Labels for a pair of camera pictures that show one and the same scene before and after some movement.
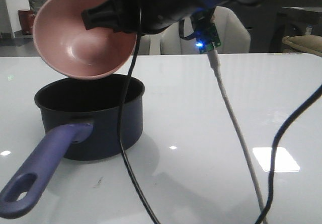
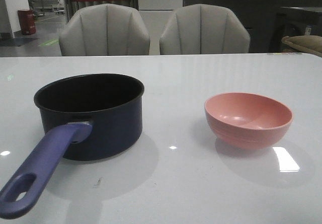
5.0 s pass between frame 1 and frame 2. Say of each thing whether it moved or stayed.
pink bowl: moved
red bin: stayed
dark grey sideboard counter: stayed
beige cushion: stayed
